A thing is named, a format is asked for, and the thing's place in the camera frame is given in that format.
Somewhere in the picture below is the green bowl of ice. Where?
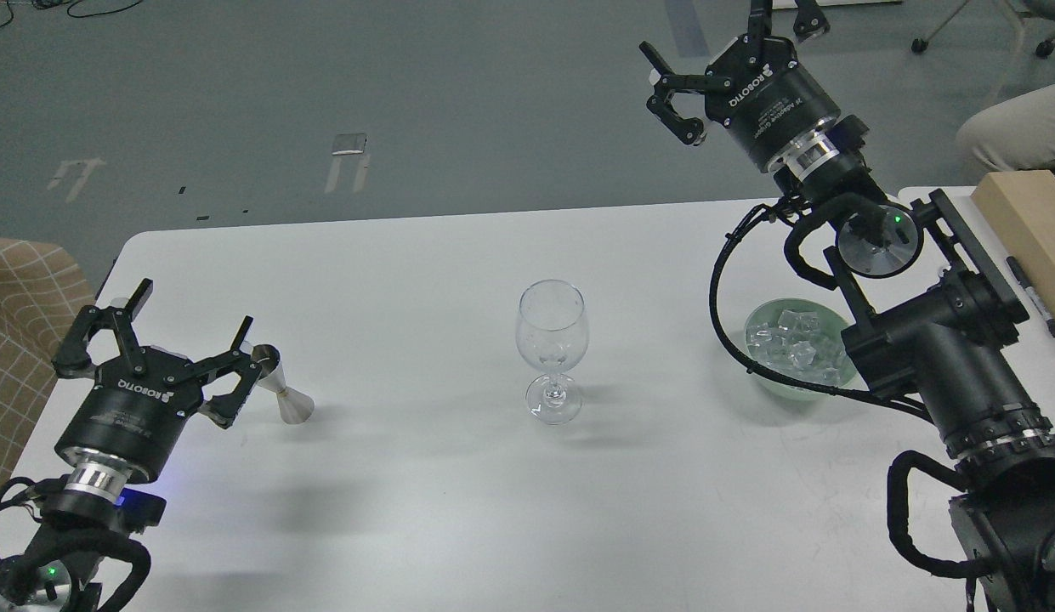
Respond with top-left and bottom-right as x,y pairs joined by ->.
742,298 -> 858,388

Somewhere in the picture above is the clear wine glass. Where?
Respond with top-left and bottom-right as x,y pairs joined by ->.
515,279 -> 589,425

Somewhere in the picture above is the office chair base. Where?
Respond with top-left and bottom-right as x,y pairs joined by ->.
910,1 -> 1055,59

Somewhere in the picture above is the black marker pen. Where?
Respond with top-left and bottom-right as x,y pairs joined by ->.
1005,256 -> 1055,338

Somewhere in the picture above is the beige checked cloth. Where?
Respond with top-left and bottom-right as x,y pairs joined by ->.
0,237 -> 94,484

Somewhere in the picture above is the steel double jigger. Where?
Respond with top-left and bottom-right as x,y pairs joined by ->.
241,341 -> 315,425

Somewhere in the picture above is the black floor cable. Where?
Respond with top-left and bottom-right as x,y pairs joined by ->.
0,0 -> 145,37

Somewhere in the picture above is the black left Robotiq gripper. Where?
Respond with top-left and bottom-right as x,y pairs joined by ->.
52,278 -> 267,498

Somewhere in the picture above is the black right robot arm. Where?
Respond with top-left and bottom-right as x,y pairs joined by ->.
639,1 -> 1055,611

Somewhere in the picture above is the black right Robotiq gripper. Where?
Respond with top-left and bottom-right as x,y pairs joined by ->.
639,0 -> 842,174

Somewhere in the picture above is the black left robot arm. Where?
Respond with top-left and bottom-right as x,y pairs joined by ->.
0,279 -> 263,611

